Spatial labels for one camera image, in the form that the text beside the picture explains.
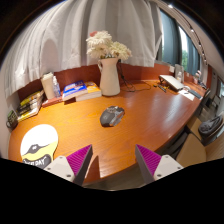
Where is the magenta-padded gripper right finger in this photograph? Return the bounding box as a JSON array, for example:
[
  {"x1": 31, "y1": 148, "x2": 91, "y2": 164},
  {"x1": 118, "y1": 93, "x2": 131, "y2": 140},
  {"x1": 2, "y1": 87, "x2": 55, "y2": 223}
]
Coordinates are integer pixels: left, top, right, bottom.
[{"x1": 134, "y1": 144, "x2": 185, "y2": 185}]

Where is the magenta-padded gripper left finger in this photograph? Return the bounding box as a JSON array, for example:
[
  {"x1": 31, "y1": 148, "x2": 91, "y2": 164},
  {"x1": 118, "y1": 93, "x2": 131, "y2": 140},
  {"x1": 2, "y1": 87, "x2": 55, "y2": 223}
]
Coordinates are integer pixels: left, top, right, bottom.
[{"x1": 44, "y1": 144, "x2": 94, "y2": 187}]

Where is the grey black computer mouse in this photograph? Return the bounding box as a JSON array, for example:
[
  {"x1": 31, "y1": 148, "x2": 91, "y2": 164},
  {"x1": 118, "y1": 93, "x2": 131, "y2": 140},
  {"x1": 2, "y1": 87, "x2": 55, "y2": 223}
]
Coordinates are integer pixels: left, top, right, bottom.
[{"x1": 99, "y1": 105, "x2": 126, "y2": 128}]

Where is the white yellow round mouse pad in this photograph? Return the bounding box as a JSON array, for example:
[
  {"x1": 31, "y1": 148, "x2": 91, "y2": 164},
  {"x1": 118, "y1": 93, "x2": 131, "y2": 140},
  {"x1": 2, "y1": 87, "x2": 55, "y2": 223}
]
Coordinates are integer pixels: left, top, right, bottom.
[{"x1": 19, "y1": 123, "x2": 60, "y2": 170}]

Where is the dark grey backpack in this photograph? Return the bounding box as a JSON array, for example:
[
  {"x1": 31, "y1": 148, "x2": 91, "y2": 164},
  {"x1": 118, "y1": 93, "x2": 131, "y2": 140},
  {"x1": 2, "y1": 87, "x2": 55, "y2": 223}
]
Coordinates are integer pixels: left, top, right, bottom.
[{"x1": 198, "y1": 115, "x2": 224, "y2": 136}]

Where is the white spine book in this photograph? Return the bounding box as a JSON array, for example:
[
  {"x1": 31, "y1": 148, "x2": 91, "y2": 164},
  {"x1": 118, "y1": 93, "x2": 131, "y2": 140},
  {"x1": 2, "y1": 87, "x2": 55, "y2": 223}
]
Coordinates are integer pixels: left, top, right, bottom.
[{"x1": 16, "y1": 106, "x2": 43, "y2": 123}]

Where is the red-brown flat book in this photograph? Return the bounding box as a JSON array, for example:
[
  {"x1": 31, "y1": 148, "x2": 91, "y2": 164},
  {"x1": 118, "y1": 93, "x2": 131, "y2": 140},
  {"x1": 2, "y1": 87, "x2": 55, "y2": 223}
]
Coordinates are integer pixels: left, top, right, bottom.
[{"x1": 41, "y1": 95, "x2": 64, "y2": 108}]

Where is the black spine book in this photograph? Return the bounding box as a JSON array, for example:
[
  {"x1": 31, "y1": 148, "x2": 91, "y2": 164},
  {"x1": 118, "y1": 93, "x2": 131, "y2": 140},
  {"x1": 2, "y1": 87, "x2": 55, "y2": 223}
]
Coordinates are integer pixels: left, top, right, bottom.
[{"x1": 16, "y1": 99, "x2": 44, "y2": 116}]

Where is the green black mug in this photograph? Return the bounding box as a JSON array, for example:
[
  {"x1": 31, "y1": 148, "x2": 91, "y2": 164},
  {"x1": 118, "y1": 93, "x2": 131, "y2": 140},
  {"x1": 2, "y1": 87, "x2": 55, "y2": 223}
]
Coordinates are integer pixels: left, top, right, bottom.
[{"x1": 5, "y1": 109, "x2": 19, "y2": 131}]

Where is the yellow black cover book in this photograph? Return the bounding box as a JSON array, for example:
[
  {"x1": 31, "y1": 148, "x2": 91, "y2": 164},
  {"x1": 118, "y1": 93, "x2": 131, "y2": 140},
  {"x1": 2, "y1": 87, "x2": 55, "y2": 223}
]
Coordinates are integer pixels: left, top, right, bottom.
[{"x1": 19, "y1": 89, "x2": 45, "y2": 108}]

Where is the white paper sheet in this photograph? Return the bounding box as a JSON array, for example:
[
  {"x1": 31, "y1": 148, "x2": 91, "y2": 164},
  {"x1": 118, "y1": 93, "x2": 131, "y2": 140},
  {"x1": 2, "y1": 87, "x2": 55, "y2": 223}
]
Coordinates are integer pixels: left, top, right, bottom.
[{"x1": 178, "y1": 88, "x2": 196, "y2": 102}]

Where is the clear spray bottle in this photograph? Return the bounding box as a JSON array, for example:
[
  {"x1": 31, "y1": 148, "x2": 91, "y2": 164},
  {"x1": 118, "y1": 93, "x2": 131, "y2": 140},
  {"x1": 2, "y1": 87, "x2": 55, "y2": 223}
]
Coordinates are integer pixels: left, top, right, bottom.
[{"x1": 52, "y1": 75, "x2": 62, "y2": 98}]

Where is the orange cover book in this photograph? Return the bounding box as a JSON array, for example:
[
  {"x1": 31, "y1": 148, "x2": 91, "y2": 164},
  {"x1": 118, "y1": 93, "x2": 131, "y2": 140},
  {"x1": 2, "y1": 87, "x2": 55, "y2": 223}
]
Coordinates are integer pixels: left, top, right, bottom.
[{"x1": 75, "y1": 81, "x2": 103, "y2": 102}]

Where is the white tissue pack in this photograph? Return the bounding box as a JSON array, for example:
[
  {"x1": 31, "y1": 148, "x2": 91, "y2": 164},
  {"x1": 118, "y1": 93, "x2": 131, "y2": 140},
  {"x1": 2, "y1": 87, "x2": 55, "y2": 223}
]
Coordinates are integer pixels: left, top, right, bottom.
[{"x1": 40, "y1": 71, "x2": 57, "y2": 101}]

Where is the white ceramic jug vase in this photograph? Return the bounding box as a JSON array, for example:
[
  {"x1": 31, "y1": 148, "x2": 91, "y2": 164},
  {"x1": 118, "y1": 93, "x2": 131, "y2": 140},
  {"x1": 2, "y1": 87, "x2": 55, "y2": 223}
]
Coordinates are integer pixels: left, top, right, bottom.
[{"x1": 97, "y1": 57, "x2": 122, "y2": 97}]

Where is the dark grey curtain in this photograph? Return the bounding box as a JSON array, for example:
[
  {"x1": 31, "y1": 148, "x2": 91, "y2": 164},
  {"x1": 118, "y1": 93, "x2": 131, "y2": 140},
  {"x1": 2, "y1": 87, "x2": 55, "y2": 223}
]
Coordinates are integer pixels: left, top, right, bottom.
[{"x1": 156, "y1": 9, "x2": 203, "y2": 76}]

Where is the white flower bouquet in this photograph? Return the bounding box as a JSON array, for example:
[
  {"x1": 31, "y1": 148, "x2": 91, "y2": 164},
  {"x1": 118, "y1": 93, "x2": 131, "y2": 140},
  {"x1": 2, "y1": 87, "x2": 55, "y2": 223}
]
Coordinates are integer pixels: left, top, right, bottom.
[{"x1": 85, "y1": 30, "x2": 133, "y2": 62}]

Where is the white curtain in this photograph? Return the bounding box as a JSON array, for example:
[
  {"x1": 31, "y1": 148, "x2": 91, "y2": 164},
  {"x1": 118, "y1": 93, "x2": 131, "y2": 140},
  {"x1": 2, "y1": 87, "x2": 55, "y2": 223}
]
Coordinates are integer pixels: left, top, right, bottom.
[{"x1": 0, "y1": 0, "x2": 164, "y2": 99}]

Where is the black cable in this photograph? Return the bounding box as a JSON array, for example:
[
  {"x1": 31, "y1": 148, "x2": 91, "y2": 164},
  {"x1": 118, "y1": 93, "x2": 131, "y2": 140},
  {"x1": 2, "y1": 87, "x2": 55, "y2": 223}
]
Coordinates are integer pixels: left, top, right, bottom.
[{"x1": 117, "y1": 61, "x2": 153, "y2": 93}]

